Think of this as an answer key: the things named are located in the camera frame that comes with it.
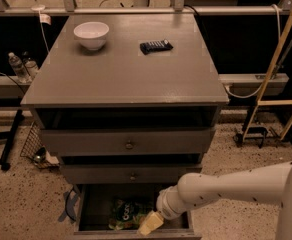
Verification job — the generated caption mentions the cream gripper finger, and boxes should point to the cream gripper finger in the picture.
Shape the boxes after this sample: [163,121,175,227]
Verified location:
[138,211,164,236]

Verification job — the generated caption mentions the green rice chip bag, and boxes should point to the green rice chip bag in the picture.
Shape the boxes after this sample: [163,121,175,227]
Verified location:
[109,198,152,230]

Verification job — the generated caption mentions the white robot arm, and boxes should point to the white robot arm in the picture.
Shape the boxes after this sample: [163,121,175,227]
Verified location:
[138,161,292,240]

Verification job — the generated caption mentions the grey middle drawer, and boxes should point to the grey middle drawer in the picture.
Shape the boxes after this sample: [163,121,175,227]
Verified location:
[60,164,202,184]

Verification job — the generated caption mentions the grey top drawer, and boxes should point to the grey top drawer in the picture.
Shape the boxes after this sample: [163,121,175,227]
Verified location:
[41,128,215,156]

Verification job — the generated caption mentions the grey drawer cabinet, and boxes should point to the grey drawer cabinet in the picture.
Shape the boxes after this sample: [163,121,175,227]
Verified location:
[20,13,230,185]

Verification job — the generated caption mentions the black tripod leg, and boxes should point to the black tripod leg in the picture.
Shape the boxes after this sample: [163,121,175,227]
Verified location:
[0,110,24,171]

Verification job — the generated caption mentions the dark blue snack bar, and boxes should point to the dark blue snack bar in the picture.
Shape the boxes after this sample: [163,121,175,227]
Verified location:
[139,39,173,55]

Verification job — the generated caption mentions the white bowl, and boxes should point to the white bowl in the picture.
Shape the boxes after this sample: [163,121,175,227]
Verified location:
[73,22,109,51]

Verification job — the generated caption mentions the clear plastic water bottle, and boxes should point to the clear plastic water bottle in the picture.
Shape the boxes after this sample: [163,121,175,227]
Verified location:
[8,52,31,83]

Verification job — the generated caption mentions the black wire basket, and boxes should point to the black wire basket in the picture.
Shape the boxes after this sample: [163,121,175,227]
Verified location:
[20,123,59,169]

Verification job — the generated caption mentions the white cable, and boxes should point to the white cable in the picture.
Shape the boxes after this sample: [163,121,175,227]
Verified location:
[30,4,52,55]

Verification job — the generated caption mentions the yellow wooden ladder frame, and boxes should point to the yellow wooden ladder frame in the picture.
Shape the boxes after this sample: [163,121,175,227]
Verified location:
[234,0,292,145]

